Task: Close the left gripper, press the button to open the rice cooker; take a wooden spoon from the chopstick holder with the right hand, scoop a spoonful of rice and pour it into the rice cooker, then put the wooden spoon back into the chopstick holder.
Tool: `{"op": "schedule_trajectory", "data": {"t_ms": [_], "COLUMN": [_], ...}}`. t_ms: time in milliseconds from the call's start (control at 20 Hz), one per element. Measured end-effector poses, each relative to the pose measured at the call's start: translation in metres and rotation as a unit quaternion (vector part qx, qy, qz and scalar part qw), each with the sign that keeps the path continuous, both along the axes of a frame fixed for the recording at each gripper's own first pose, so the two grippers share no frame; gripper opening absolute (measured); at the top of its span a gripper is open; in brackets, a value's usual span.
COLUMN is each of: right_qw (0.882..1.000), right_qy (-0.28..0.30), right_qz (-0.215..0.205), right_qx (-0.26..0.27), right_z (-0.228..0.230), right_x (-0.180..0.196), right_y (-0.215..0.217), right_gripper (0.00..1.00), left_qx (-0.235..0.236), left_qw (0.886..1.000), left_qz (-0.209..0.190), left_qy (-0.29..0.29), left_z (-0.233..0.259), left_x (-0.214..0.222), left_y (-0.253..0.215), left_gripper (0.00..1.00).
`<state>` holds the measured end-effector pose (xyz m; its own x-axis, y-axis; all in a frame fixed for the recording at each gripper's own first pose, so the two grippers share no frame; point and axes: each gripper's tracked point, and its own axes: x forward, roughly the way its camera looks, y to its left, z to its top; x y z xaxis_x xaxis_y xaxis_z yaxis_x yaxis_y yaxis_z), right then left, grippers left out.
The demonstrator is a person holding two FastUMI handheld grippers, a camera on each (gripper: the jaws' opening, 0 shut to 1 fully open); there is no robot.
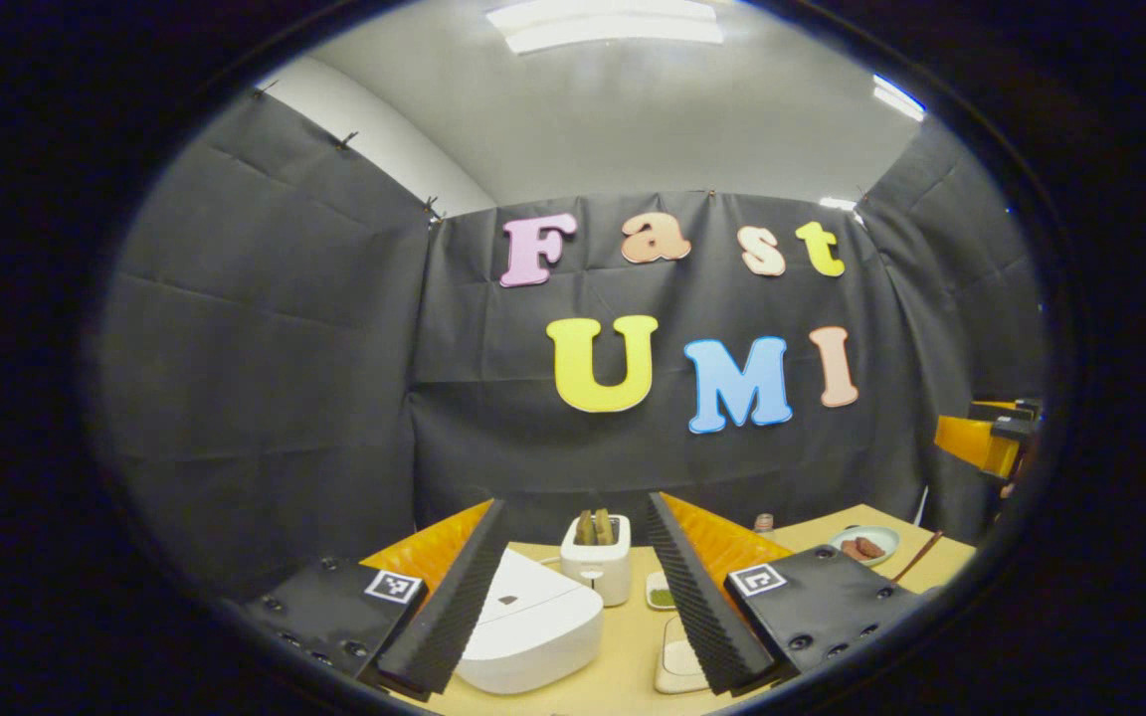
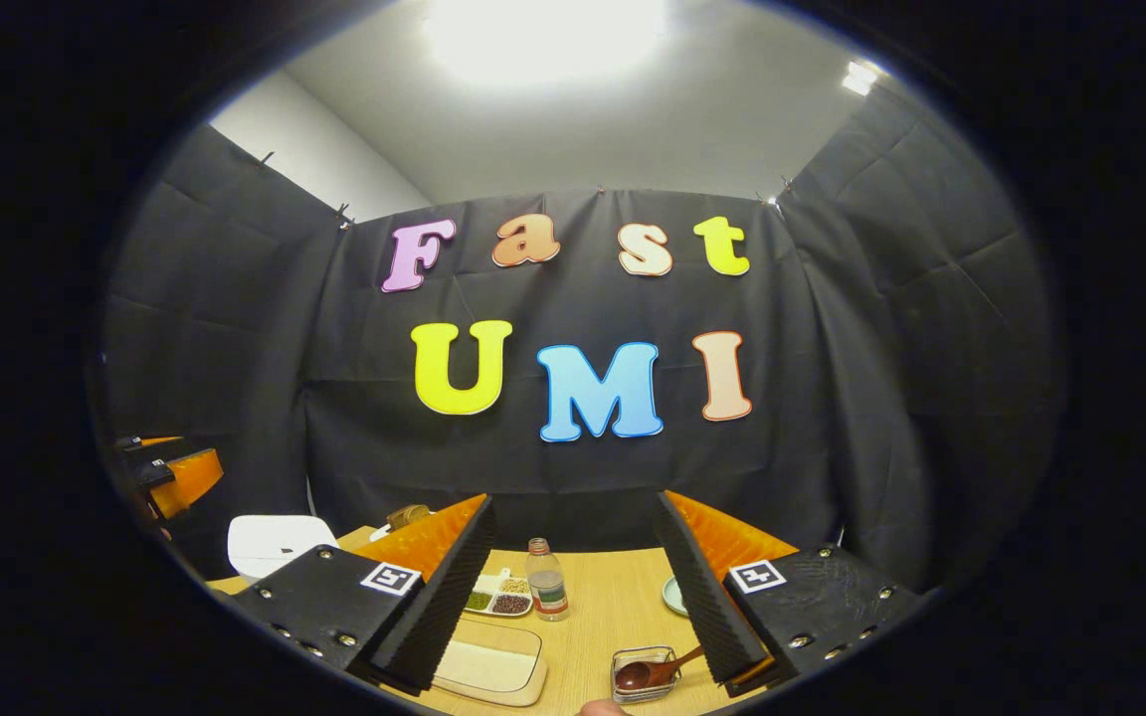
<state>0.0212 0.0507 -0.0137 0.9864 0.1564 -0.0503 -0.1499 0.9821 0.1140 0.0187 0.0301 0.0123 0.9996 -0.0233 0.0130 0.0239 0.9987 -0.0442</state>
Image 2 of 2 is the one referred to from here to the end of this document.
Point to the clear plastic water bottle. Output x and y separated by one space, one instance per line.
547 592

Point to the white divided grain dish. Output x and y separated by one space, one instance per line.
505 602

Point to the small ceiling light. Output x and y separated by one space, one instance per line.
861 78

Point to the brown wooden spoon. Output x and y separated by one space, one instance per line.
633 678

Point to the light green plate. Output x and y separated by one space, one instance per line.
673 597

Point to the white rice cooker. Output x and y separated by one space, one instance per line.
270 542

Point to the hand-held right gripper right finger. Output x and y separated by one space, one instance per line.
707 597

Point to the black backdrop cloth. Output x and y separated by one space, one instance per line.
832 398

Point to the large ceiling light panel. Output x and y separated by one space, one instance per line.
543 40

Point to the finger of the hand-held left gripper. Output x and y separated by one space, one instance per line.
150 442
190 477

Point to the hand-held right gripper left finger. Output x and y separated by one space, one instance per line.
444 597

